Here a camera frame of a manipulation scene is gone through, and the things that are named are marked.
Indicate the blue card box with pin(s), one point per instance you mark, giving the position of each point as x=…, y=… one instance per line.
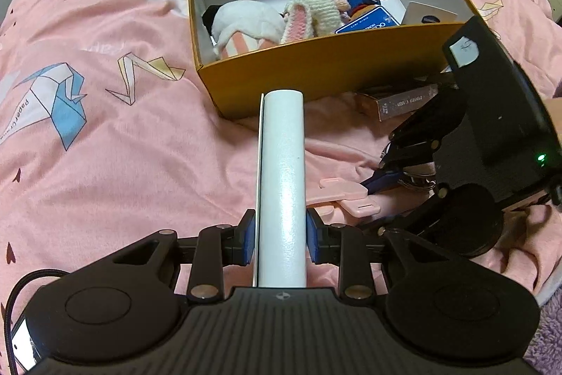
x=373, y=22

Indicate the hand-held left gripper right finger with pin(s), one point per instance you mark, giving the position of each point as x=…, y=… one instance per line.
x=312, y=241

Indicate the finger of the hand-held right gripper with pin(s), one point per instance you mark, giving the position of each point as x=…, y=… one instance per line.
x=417, y=129
x=377, y=181

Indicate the pink plastic clip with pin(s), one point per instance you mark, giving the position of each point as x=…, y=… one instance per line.
x=347, y=192

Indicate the pink printed blanket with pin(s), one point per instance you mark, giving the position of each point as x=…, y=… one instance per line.
x=109, y=50

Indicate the purple fuzzy cloth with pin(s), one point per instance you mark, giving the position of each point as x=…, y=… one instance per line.
x=544, y=340

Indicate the crocheted bunny toy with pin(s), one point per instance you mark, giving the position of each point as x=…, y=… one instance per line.
x=307, y=17

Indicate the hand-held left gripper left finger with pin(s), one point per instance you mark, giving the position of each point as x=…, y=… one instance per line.
x=248, y=241

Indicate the long white box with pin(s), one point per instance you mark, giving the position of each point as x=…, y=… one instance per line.
x=281, y=181

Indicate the orange cardboard box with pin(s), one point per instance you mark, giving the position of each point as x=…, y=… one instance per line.
x=333, y=63

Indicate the pink striped white plush toy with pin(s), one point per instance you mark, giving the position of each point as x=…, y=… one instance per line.
x=246, y=23

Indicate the brown palette box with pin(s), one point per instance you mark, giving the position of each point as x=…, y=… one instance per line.
x=395, y=102

